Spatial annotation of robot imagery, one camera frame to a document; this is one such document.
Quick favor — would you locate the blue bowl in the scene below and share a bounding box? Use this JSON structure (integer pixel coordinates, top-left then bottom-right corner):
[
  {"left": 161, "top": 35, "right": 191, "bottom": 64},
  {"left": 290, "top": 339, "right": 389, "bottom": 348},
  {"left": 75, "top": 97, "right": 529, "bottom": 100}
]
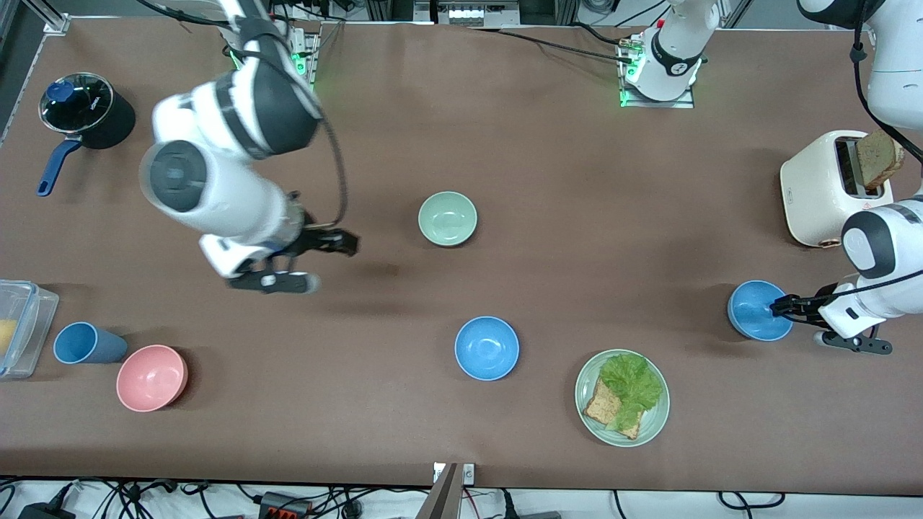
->
[
  {"left": 727, "top": 280, "right": 795, "bottom": 342},
  {"left": 454, "top": 316, "right": 520, "bottom": 381}
]

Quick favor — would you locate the black pot blue handle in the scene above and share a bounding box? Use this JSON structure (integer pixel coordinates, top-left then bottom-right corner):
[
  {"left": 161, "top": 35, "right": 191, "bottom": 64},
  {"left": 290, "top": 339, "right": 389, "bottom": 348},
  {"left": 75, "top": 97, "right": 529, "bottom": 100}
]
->
[{"left": 36, "top": 72, "right": 137, "bottom": 198}]

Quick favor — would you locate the green bowl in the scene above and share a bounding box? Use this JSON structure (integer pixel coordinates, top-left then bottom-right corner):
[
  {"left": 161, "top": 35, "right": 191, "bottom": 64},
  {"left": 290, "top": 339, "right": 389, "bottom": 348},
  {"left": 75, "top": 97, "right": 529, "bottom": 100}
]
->
[{"left": 418, "top": 190, "right": 479, "bottom": 248}]

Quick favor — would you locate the cream toaster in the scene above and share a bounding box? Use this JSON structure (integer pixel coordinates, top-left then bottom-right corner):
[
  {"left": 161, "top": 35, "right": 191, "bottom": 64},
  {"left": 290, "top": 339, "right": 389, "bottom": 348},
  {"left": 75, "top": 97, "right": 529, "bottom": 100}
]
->
[{"left": 779, "top": 130, "right": 896, "bottom": 249}]

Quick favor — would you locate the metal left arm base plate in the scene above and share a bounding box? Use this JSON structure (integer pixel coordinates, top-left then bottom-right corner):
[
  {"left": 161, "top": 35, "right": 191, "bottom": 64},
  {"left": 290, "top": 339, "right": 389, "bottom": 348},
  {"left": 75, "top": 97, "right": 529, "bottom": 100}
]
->
[{"left": 618, "top": 32, "right": 696, "bottom": 110}]

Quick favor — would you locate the glass lid blue knob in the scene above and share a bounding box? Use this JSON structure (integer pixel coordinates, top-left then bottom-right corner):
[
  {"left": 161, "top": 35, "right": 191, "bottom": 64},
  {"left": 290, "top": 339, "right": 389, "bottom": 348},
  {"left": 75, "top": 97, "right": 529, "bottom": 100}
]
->
[{"left": 39, "top": 72, "right": 115, "bottom": 136}]

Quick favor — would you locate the long black power cable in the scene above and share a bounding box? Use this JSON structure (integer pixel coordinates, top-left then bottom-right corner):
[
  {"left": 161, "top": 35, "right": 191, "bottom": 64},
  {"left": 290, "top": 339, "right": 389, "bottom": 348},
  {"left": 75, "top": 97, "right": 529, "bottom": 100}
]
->
[{"left": 467, "top": 27, "right": 635, "bottom": 64}]

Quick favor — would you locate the grey control device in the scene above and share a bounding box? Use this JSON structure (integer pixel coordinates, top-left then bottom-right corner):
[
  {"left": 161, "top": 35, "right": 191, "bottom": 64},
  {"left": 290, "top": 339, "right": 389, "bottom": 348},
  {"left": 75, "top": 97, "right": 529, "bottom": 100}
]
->
[{"left": 431, "top": 0, "right": 521, "bottom": 28}]

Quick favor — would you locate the green lettuce leaf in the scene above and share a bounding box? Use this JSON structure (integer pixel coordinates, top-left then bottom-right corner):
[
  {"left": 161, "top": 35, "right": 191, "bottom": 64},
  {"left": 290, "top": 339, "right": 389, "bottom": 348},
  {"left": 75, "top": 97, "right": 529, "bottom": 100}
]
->
[{"left": 600, "top": 352, "right": 663, "bottom": 433}]

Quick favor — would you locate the brown toast slice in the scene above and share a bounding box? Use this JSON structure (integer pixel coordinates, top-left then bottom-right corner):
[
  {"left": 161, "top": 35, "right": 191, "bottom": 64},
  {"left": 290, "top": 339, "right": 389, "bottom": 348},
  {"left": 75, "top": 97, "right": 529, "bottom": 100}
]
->
[{"left": 855, "top": 130, "right": 906, "bottom": 190}]

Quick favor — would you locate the blue cup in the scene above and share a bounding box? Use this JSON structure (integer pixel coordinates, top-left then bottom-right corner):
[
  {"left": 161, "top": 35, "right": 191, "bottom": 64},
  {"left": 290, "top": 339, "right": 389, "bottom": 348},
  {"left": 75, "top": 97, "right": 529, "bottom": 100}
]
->
[{"left": 53, "top": 321, "right": 129, "bottom": 365}]

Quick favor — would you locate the grey camera mount pole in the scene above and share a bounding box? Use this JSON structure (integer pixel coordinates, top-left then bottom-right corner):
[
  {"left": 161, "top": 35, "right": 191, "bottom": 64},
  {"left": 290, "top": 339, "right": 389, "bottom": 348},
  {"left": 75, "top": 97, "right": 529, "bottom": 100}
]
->
[{"left": 415, "top": 463, "right": 462, "bottom": 519}]

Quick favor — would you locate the black orange connector block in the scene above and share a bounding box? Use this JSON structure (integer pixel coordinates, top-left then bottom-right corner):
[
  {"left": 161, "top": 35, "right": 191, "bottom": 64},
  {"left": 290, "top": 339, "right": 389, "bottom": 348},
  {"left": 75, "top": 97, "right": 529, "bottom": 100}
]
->
[{"left": 258, "top": 492, "right": 312, "bottom": 519}]

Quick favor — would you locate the pink bowl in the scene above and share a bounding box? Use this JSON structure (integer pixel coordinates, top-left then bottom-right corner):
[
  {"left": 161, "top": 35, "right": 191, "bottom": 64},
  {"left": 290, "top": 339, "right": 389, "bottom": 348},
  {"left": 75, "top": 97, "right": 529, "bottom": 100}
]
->
[{"left": 116, "top": 345, "right": 190, "bottom": 413}]

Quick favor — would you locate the white power strip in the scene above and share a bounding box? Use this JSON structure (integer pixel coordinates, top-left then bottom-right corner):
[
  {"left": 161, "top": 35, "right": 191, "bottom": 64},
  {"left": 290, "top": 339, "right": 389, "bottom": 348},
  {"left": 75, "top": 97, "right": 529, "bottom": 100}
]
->
[{"left": 273, "top": 0, "right": 340, "bottom": 21}]

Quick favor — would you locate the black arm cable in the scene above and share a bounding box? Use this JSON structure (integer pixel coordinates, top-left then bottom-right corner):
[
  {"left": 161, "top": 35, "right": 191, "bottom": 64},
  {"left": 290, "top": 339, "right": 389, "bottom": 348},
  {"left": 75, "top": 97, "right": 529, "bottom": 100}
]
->
[
  {"left": 137, "top": 0, "right": 348, "bottom": 230},
  {"left": 790, "top": 0, "right": 923, "bottom": 307}
]

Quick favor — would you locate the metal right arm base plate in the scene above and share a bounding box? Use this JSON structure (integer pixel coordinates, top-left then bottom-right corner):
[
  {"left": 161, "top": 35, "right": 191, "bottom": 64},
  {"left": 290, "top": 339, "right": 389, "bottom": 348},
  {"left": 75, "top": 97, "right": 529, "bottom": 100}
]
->
[{"left": 288, "top": 27, "right": 319, "bottom": 91}]

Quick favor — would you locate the short black power cable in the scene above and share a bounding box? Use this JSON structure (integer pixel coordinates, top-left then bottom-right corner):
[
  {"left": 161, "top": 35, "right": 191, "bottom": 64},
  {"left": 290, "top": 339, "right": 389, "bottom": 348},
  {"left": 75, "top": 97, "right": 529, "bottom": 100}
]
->
[{"left": 570, "top": 23, "right": 632, "bottom": 46}]

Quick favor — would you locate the brown bread slice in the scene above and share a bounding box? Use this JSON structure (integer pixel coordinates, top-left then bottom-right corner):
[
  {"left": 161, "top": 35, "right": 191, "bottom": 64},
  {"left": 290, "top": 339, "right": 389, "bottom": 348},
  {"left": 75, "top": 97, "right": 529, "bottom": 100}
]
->
[{"left": 583, "top": 378, "right": 642, "bottom": 440}]

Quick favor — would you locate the clear plastic food container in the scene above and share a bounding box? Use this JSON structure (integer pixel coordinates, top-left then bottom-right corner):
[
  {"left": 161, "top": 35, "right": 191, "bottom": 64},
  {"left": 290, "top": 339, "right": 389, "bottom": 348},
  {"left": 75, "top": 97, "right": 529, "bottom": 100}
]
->
[{"left": 0, "top": 280, "right": 60, "bottom": 381}]

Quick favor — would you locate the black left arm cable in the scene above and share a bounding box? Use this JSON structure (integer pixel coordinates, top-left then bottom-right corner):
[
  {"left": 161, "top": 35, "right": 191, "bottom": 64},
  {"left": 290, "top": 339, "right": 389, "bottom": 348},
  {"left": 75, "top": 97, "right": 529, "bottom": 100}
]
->
[{"left": 790, "top": 0, "right": 923, "bottom": 307}]

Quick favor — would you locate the green plate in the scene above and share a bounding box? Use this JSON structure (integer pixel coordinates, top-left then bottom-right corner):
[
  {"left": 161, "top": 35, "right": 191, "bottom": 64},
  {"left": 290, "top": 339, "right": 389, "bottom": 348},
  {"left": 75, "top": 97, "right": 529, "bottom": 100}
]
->
[{"left": 575, "top": 349, "right": 671, "bottom": 448}]

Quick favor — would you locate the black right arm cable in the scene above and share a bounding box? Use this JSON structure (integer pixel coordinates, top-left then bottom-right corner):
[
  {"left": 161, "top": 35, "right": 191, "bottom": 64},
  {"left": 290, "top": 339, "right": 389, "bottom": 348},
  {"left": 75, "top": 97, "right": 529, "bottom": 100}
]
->
[{"left": 137, "top": 0, "right": 348, "bottom": 230}]

